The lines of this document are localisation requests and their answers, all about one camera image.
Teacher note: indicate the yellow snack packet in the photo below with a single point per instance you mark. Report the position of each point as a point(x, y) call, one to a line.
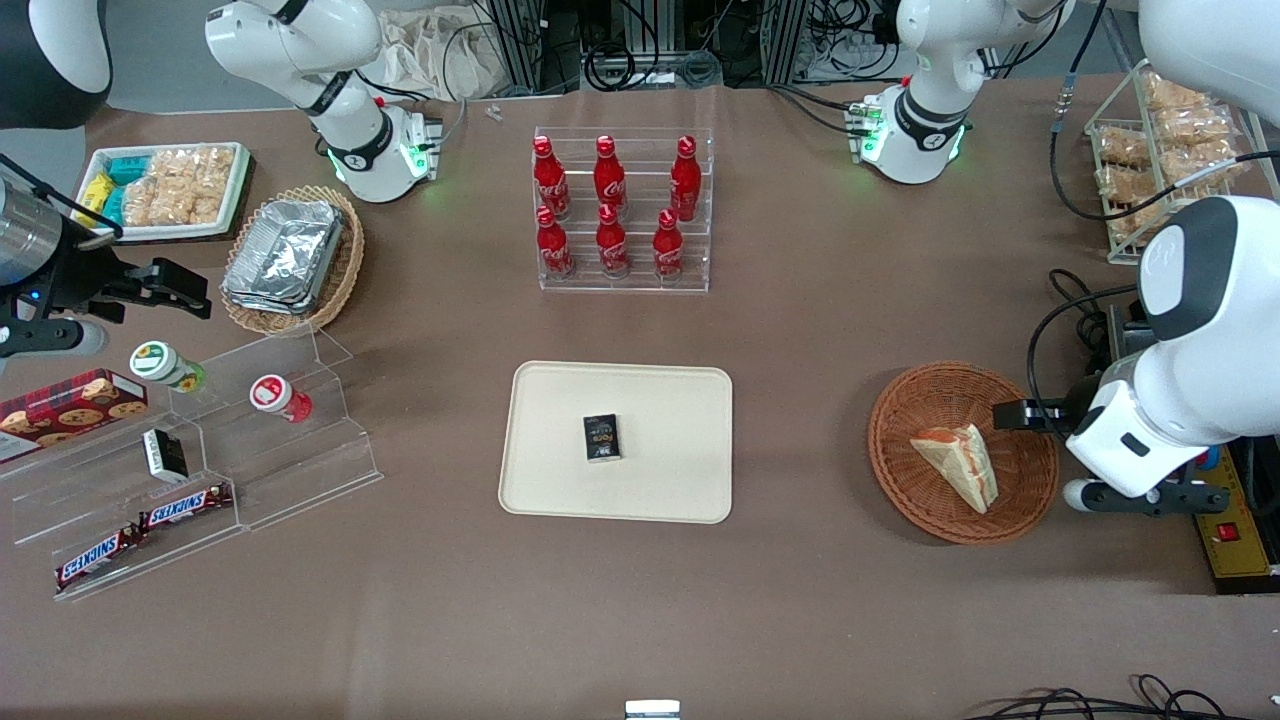
point(93, 193)

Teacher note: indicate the stacked aluminium foil containers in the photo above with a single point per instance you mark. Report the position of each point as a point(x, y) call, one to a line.
point(285, 255)

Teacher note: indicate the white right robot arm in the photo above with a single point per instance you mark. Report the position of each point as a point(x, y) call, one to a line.
point(355, 120)

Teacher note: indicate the red cola bottle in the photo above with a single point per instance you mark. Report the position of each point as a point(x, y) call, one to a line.
point(685, 182)
point(550, 180)
point(609, 178)
point(553, 248)
point(612, 246)
point(668, 250)

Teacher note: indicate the round brown wicker basket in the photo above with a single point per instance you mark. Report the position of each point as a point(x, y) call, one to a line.
point(900, 470)

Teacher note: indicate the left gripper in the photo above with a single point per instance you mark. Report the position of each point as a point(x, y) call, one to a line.
point(1078, 401)

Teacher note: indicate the clear acrylic bottle rack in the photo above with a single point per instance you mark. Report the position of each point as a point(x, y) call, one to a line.
point(640, 270)

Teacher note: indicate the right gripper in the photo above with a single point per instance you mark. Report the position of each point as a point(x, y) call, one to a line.
point(82, 277)

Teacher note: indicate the small white grey object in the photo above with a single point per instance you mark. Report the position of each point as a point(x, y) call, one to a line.
point(652, 710)

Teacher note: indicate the triangle sandwich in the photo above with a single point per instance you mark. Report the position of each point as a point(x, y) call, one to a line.
point(955, 465)

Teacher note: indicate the red lid yogurt cup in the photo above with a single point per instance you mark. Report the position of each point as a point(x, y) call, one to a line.
point(275, 394)

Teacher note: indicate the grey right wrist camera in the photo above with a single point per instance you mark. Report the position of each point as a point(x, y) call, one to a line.
point(50, 338)

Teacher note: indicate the green lid yogurt cup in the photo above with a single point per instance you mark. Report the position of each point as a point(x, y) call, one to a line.
point(160, 363)

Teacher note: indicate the clear acrylic step shelf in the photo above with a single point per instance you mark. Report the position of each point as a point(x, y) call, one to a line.
point(290, 470)

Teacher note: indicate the yellow black power strip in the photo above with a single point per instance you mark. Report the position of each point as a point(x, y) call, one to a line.
point(1238, 540)

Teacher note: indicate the red cookie box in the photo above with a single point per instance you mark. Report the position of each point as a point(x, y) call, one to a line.
point(70, 410)

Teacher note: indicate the beige plastic tray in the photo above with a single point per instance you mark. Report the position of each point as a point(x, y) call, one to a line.
point(660, 485)

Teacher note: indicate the white rectangular snack tray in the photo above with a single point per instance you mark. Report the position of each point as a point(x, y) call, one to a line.
point(150, 233)

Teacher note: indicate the snickers chocolate bar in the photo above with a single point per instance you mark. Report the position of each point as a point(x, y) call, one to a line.
point(185, 506)
point(95, 557)

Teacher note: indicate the black tissue pack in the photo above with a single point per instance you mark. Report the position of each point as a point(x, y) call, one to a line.
point(602, 438)

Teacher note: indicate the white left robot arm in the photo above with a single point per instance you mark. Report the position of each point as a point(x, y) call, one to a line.
point(1215, 330)

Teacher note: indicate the teal snack packet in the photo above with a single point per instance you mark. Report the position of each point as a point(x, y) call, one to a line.
point(128, 168)
point(113, 205)

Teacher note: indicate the small black white box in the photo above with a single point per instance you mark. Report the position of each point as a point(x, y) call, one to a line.
point(165, 455)

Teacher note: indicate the rice cracker snack pack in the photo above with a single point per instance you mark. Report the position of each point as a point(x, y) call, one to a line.
point(175, 165)
point(213, 185)
point(155, 205)

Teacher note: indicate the beige cloth bag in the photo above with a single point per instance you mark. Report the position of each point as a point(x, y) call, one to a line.
point(440, 55)

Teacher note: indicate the bagged fried snack pack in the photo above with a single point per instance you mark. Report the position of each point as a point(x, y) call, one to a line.
point(1125, 182)
point(1205, 165)
point(1135, 222)
point(1122, 147)
point(1172, 92)
point(1195, 128)

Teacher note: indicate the oval tan wicker basket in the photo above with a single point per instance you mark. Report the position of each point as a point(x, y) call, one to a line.
point(345, 270)

